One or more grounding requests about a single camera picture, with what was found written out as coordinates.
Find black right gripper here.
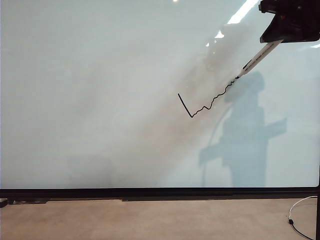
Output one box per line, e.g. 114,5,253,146
258,0,320,44

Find white black whiteboard marker pen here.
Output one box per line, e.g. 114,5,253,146
235,40,285,80

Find whiteboard with black frame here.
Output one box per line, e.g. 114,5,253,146
316,172,320,240

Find white board with black frame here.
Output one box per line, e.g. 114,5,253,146
0,0,320,202

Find white cable with black switch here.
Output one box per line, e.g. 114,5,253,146
287,195,319,240

